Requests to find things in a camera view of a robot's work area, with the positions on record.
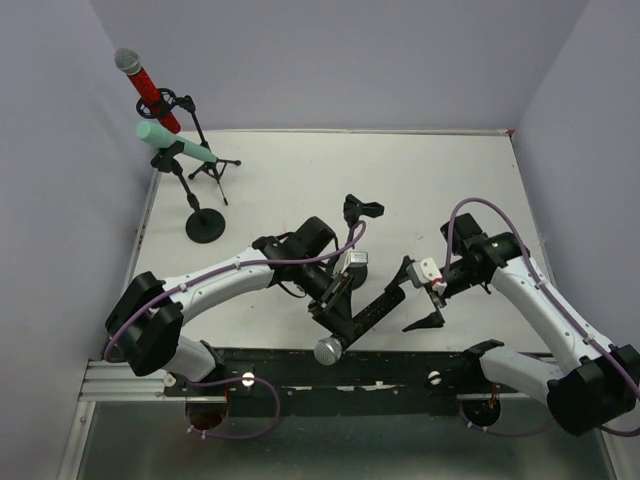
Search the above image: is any black glitter microphone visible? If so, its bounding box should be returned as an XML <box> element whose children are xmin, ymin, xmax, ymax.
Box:
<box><xmin>314</xmin><ymin>287</ymin><xmax>406</xmax><ymax>366</ymax></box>

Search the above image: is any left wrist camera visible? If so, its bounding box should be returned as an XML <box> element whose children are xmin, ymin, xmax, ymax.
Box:
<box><xmin>334</xmin><ymin>249</ymin><xmax>369</xmax><ymax>275</ymax></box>

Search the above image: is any teal toy microphone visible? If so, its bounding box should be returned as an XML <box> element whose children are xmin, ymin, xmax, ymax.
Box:
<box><xmin>136</xmin><ymin>121</ymin><xmax>218</xmax><ymax>164</ymax></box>

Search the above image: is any black round-base clip stand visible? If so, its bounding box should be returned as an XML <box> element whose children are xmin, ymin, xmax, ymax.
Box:
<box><xmin>150</xmin><ymin>142</ymin><xmax>226</xmax><ymax>244</ymax></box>

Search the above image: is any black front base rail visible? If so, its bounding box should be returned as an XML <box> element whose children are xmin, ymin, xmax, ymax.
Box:
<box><xmin>162</xmin><ymin>344</ymin><xmax>551</xmax><ymax>419</ymax></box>

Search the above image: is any red microphone silver head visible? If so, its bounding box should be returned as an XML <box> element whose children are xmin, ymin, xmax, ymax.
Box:
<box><xmin>114</xmin><ymin>48</ymin><xmax>181</xmax><ymax>134</ymax></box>

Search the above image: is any black tripod shock-mount stand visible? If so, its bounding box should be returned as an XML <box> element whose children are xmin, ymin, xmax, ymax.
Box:
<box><xmin>136</xmin><ymin>88</ymin><xmax>241</xmax><ymax>205</ymax></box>

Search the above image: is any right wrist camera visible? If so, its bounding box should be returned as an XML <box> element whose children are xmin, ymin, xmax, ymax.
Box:
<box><xmin>408</xmin><ymin>257</ymin><xmax>444</xmax><ymax>288</ymax></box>

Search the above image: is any aluminium extrusion frame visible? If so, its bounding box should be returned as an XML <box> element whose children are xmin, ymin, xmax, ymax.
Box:
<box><xmin>54</xmin><ymin>132</ymin><xmax>174</xmax><ymax>480</ymax></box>

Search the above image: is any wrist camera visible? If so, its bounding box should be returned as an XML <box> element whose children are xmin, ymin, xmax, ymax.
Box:
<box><xmin>408</xmin><ymin>257</ymin><xmax>444</xmax><ymax>288</ymax></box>
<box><xmin>334</xmin><ymin>249</ymin><xmax>369</xmax><ymax>275</ymax></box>

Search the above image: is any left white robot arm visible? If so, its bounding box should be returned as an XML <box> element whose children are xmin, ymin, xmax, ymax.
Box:
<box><xmin>103</xmin><ymin>217</ymin><xmax>366</xmax><ymax>383</ymax></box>

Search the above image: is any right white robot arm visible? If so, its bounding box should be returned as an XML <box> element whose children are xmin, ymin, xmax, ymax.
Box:
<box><xmin>396</xmin><ymin>214</ymin><xmax>639</xmax><ymax>436</ymax></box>

